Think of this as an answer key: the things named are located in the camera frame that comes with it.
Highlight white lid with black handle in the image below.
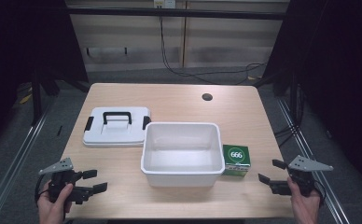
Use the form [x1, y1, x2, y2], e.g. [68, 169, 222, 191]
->
[82, 105, 152, 148]

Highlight metal floor rail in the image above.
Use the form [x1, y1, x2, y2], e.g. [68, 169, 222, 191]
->
[0, 104, 56, 224]
[276, 97, 352, 224]

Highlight white wall socket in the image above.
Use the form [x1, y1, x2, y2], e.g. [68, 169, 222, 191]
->
[153, 0, 177, 9]

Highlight person's left hand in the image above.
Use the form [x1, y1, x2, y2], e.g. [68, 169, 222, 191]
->
[36, 181, 75, 224]

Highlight black horizontal bar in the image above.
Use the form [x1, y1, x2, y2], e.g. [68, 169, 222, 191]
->
[66, 7, 291, 21]

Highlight black floor cables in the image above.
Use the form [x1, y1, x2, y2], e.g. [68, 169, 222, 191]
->
[273, 122, 302, 148]

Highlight person's right hand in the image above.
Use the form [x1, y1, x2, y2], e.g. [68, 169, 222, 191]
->
[286, 176, 322, 224]

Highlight long black cable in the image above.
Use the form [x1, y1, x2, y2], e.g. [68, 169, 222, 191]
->
[159, 16, 268, 86]

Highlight yellow floor tape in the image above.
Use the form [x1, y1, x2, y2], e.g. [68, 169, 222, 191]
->
[18, 92, 34, 105]

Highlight white plastic storage box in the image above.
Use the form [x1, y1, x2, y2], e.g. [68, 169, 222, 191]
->
[140, 121, 227, 189]

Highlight hand-held gripper cable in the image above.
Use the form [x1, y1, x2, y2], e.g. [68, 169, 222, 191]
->
[34, 173, 51, 203]
[313, 179, 327, 207]

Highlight black stand leg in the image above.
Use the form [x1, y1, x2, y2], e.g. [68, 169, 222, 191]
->
[30, 70, 44, 127]

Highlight green cardboard box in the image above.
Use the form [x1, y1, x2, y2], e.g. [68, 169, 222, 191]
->
[221, 144, 252, 178]

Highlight left hand-held gripper cable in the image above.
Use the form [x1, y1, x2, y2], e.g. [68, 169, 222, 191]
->
[34, 173, 51, 203]

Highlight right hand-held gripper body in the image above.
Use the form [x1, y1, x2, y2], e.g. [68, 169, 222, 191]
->
[270, 154, 335, 198]

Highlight right hand-held gripper cable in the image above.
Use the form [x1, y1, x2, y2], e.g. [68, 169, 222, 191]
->
[313, 179, 327, 207]

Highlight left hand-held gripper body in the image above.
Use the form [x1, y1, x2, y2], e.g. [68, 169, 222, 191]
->
[38, 157, 94, 205]

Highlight black curtain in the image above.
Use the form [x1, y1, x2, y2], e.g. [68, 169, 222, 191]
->
[0, 0, 90, 157]
[261, 0, 362, 200]

